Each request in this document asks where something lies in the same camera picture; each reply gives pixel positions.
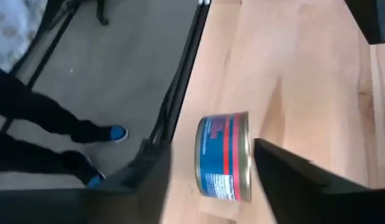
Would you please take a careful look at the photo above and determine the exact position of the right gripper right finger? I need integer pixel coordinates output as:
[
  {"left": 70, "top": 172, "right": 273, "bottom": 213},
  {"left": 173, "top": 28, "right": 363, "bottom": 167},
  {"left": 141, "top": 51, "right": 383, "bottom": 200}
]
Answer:
[{"left": 254, "top": 138, "right": 385, "bottom": 224}]

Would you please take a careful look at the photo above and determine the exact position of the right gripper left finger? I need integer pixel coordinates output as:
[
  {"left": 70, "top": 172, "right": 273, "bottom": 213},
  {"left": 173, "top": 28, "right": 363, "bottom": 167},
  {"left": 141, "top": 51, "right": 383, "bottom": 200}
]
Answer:
[{"left": 0, "top": 138, "right": 173, "bottom": 224}]

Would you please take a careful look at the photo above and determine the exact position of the blue-label seafood can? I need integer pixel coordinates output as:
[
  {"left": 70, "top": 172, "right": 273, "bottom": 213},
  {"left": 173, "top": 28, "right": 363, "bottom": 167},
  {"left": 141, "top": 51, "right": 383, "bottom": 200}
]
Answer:
[{"left": 194, "top": 111, "right": 253, "bottom": 203}]

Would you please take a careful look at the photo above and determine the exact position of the person's foot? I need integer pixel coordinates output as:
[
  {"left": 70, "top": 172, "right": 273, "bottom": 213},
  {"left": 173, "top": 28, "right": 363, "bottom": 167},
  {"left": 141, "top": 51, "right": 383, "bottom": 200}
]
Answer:
[
  {"left": 108, "top": 124, "right": 130, "bottom": 143},
  {"left": 85, "top": 169, "right": 107, "bottom": 190}
]

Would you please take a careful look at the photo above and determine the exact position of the person's leg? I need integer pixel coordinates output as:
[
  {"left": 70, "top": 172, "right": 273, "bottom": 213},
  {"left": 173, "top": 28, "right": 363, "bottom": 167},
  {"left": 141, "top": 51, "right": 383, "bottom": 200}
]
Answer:
[
  {"left": 0, "top": 130, "right": 97, "bottom": 186},
  {"left": 0, "top": 63, "right": 114, "bottom": 144}
]

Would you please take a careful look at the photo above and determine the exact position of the black stand foot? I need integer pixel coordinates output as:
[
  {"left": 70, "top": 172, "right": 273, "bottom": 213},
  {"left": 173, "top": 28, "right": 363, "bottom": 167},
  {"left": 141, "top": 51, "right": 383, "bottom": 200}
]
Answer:
[{"left": 95, "top": 0, "right": 110, "bottom": 26}]

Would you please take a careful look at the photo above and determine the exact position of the white crumpled sheet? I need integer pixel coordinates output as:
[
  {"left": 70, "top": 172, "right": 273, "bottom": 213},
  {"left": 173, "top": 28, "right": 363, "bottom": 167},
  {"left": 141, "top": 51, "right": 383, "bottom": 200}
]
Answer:
[{"left": 0, "top": 0, "right": 49, "bottom": 72}]

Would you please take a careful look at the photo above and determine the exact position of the black aluminium table frame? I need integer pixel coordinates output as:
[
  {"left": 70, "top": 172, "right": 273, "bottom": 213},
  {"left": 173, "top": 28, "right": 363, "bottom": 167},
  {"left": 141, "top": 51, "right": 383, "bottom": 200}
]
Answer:
[{"left": 0, "top": 0, "right": 212, "bottom": 149}]

